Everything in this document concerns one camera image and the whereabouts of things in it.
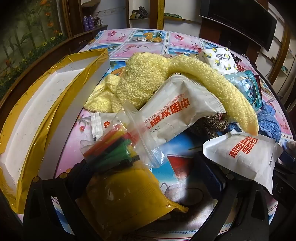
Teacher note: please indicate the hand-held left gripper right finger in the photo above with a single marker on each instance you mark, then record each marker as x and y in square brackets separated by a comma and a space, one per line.
[214, 179]

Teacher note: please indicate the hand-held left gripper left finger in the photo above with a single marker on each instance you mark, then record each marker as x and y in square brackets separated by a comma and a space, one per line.
[79, 172]

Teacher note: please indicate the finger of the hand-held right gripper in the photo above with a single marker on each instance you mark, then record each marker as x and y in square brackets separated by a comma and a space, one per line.
[288, 155]

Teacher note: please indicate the zip bag of coloured straws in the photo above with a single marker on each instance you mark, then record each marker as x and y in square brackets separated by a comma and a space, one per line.
[111, 148]

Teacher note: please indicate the white pouch red print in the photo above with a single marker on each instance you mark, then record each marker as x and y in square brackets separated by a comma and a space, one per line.
[245, 153]

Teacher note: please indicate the yellow plastic packet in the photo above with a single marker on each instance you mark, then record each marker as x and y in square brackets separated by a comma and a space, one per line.
[124, 197]

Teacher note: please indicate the brown knitted glove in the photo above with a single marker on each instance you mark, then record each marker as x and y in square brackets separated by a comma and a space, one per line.
[208, 125]

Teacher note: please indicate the gold-lined white box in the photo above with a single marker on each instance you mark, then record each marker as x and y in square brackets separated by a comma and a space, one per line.
[34, 115]

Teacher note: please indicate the teal cartoon packet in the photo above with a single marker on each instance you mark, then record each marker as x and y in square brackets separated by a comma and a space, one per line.
[247, 88]

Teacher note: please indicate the large white packet red print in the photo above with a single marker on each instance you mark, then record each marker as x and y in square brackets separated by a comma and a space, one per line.
[175, 109]

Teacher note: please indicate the fuzzy yellow cloth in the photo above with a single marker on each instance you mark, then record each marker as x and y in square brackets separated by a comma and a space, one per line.
[143, 78]

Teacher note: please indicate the lemon-print tissue pack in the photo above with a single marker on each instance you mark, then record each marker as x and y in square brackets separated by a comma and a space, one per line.
[217, 60]

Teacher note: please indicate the small white sachet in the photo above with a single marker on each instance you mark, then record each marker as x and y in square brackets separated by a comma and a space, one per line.
[98, 125]

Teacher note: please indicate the printed tablecloth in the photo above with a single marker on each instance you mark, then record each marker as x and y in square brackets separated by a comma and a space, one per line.
[143, 46]

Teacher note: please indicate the black television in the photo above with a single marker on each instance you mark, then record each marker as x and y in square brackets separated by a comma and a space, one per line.
[242, 18]

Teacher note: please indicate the artificial flower display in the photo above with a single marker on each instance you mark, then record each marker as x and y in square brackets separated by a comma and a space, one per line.
[27, 34]

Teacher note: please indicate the purple spray can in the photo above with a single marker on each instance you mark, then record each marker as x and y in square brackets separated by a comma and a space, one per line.
[86, 23]
[91, 22]

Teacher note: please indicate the green flat item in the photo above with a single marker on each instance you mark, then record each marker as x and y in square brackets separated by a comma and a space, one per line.
[173, 15]

